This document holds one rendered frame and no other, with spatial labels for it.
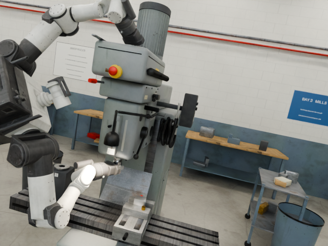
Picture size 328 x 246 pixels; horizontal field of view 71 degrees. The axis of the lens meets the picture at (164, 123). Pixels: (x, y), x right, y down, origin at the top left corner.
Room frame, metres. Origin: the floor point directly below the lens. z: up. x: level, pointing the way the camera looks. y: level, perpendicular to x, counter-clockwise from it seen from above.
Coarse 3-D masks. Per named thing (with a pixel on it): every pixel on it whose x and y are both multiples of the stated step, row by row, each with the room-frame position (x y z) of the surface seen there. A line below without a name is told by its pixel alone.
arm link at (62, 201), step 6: (66, 192) 0.95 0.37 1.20; (72, 192) 0.96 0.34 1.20; (78, 192) 0.98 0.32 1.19; (60, 198) 0.93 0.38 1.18; (66, 198) 0.92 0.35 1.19; (72, 198) 0.94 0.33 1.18; (60, 204) 0.90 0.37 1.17; (66, 204) 0.90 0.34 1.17; (72, 204) 0.93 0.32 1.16; (36, 222) 0.82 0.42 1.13; (42, 222) 0.81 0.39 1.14; (54, 228) 0.81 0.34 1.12
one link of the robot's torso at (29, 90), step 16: (0, 64) 0.80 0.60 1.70; (0, 80) 0.78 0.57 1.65; (16, 80) 0.85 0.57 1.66; (32, 80) 0.98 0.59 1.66; (0, 96) 0.75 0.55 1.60; (16, 96) 0.78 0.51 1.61; (32, 96) 0.91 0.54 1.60; (0, 112) 0.77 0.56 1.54; (16, 112) 0.80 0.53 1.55; (32, 112) 0.85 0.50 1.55; (0, 128) 0.79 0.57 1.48; (16, 128) 0.82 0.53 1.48; (32, 128) 0.86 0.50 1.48; (48, 128) 0.95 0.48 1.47; (0, 144) 0.92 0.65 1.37
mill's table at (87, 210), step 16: (16, 208) 1.25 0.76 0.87; (80, 208) 1.26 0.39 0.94; (96, 208) 1.30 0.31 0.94; (112, 208) 1.33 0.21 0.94; (80, 224) 1.18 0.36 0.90; (96, 224) 1.17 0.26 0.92; (112, 224) 1.17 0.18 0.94; (160, 224) 1.26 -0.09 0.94; (176, 224) 1.29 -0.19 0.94; (144, 240) 1.13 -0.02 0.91; (160, 240) 1.12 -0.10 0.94; (176, 240) 1.14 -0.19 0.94; (192, 240) 1.17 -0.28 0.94; (208, 240) 1.20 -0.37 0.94
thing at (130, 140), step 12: (108, 108) 1.20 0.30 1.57; (120, 108) 1.19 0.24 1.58; (132, 108) 1.18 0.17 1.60; (108, 120) 1.20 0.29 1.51; (132, 120) 1.18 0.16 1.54; (144, 120) 1.34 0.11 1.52; (120, 132) 1.19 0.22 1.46; (132, 132) 1.18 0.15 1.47; (120, 144) 1.19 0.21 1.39; (132, 144) 1.19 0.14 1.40; (120, 156) 1.19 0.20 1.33; (132, 156) 1.21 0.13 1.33
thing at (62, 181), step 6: (54, 168) 1.32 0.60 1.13; (60, 168) 1.31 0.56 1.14; (66, 168) 1.33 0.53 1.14; (72, 168) 1.38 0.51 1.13; (54, 174) 1.30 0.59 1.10; (60, 174) 1.29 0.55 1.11; (66, 174) 1.30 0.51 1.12; (54, 180) 1.30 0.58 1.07; (60, 180) 1.29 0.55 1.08; (66, 180) 1.31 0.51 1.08; (60, 186) 1.29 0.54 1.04; (66, 186) 1.32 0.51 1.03; (60, 192) 1.29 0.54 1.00
